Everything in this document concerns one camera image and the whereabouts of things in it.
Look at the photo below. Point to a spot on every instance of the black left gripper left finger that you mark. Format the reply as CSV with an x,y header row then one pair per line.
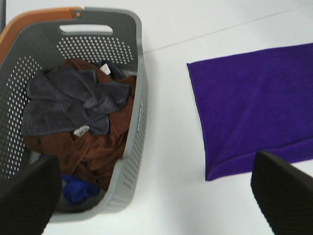
x,y
29,198

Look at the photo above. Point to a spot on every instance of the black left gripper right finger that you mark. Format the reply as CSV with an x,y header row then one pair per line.
x,y
284,195

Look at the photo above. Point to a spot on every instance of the purple towel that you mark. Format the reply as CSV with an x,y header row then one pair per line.
x,y
261,100

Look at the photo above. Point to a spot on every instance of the blue towel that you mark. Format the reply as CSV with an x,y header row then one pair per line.
x,y
77,190

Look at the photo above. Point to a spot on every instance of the brown towel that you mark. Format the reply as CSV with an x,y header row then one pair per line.
x,y
89,156

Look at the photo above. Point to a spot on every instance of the grey towel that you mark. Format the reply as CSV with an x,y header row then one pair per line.
x,y
66,99

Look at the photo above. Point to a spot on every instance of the grey perforated plastic basket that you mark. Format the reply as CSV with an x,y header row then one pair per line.
x,y
93,34

